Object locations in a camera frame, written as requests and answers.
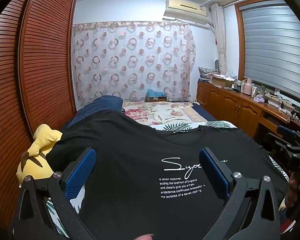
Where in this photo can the blue-topped cardboard box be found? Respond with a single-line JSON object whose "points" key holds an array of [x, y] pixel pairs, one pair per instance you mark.
{"points": [[156, 95]]}

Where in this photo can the open cardboard box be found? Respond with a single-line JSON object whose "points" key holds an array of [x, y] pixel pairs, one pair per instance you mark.
{"points": [[221, 81]]}

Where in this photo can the navy blue folded garment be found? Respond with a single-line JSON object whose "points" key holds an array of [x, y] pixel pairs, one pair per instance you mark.
{"points": [[100, 107]]}

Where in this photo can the long wooden cabinet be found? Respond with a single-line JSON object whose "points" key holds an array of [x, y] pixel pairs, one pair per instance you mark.
{"points": [[230, 105]]}

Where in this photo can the black printed t-shirt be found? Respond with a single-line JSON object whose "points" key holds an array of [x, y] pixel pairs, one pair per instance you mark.
{"points": [[140, 160]]}

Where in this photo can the beige tied window curtain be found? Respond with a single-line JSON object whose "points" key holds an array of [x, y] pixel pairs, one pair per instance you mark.
{"points": [[221, 37]]}

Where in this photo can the pink thermos jug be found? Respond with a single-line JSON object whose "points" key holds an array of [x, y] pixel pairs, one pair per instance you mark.
{"points": [[248, 87]]}

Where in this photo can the circle-patterned sheer curtain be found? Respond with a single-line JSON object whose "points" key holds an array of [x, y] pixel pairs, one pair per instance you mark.
{"points": [[130, 62]]}

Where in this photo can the yellow plush toy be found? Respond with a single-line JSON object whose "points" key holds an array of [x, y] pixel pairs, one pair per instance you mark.
{"points": [[43, 140]]}

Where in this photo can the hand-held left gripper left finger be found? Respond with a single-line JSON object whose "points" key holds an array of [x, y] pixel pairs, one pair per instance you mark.
{"points": [[78, 175]]}

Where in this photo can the pale purple tissue pack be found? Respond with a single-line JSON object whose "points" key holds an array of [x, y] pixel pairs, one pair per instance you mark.
{"points": [[259, 99]]}

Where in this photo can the person's right hand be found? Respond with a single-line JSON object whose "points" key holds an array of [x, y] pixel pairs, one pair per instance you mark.
{"points": [[296, 190]]}

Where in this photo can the small desk fan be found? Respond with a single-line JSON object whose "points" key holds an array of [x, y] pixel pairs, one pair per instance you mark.
{"points": [[217, 63]]}

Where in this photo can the grey window blind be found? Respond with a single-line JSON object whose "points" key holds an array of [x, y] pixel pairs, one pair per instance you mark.
{"points": [[272, 47]]}

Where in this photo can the wall air conditioner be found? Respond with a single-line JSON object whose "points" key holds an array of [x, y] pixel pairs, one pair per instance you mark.
{"points": [[185, 8]]}

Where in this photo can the person's left hand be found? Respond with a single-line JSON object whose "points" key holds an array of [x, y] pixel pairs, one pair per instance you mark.
{"points": [[144, 237]]}

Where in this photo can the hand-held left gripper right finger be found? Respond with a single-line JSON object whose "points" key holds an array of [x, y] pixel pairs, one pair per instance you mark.
{"points": [[215, 173]]}

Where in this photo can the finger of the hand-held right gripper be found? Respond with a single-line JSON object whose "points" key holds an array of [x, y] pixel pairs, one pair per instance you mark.
{"points": [[285, 130], [280, 142]]}

